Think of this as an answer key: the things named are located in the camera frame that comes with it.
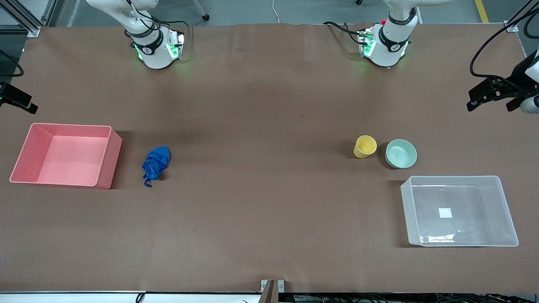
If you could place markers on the mint green bowl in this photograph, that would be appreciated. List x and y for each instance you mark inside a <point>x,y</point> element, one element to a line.
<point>400,154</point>

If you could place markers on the blue glove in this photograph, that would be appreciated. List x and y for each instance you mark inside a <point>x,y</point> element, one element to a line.
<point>156,162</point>

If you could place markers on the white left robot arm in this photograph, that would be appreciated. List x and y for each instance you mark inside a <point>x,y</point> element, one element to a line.
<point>389,48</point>

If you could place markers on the clear plastic storage box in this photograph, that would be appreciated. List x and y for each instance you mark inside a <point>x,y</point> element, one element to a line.
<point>503,202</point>

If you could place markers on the pink plastic bin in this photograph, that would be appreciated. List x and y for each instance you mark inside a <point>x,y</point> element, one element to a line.
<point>71,160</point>

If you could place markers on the white square sticker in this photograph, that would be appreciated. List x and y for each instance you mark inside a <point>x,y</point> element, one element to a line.
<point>445,213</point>

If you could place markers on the yellow plastic cup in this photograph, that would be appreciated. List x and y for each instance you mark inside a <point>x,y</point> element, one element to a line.
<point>364,147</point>

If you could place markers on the brown table cover sheet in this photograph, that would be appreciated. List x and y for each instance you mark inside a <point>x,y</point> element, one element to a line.
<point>269,105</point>

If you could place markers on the metal corner bracket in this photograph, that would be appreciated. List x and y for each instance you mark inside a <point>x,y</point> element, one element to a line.
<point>512,27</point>

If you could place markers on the aluminium frame profile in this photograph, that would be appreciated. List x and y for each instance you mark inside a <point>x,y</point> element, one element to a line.
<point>25,17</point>

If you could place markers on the metal table edge bracket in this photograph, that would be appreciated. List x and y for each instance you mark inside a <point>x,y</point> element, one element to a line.
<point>271,290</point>

